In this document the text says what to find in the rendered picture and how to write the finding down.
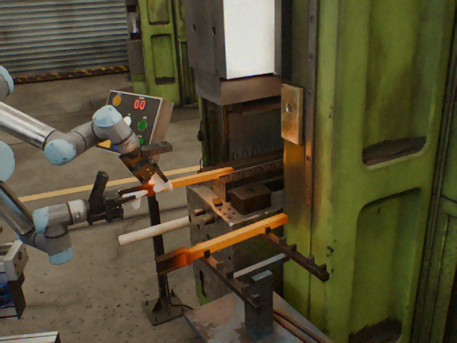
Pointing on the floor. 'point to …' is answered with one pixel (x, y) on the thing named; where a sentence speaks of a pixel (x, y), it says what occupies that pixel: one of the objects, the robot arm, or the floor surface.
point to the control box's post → (157, 246)
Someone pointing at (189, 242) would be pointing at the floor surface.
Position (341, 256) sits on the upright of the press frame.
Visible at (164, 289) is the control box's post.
